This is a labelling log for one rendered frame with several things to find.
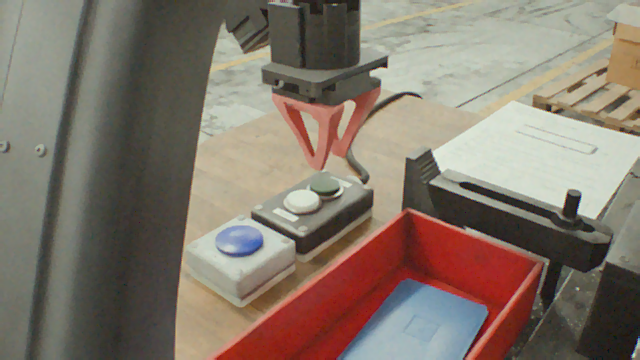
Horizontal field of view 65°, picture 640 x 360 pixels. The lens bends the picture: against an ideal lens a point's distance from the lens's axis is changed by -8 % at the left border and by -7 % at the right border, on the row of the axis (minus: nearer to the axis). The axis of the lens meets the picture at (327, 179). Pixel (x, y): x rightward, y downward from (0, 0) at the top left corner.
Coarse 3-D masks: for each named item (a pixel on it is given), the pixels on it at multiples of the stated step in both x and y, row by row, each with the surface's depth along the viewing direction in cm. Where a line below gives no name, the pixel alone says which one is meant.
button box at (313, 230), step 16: (400, 96) 83; (416, 96) 88; (352, 160) 62; (320, 176) 55; (336, 176) 55; (352, 176) 55; (368, 176) 58; (288, 192) 52; (352, 192) 52; (368, 192) 52; (256, 208) 49; (272, 208) 49; (288, 208) 49; (320, 208) 49; (336, 208) 49; (352, 208) 50; (368, 208) 53; (272, 224) 48; (288, 224) 47; (304, 224) 47; (320, 224) 47; (336, 224) 49; (352, 224) 51; (304, 240) 46; (320, 240) 48; (304, 256) 47
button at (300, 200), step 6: (294, 192) 50; (300, 192) 50; (306, 192) 50; (312, 192) 50; (288, 198) 49; (294, 198) 49; (300, 198) 49; (306, 198) 49; (312, 198) 49; (318, 198) 50; (288, 204) 49; (294, 204) 48; (300, 204) 48; (306, 204) 48; (312, 204) 49
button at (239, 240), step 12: (228, 228) 45; (240, 228) 45; (252, 228) 45; (216, 240) 44; (228, 240) 44; (240, 240) 44; (252, 240) 44; (228, 252) 43; (240, 252) 43; (252, 252) 43
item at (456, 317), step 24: (408, 288) 43; (432, 288) 43; (384, 312) 40; (408, 312) 40; (432, 312) 40; (456, 312) 40; (480, 312) 40; (384, 336) 38; (408, 336) 38; (432, 336) 38; (456, 336) 38
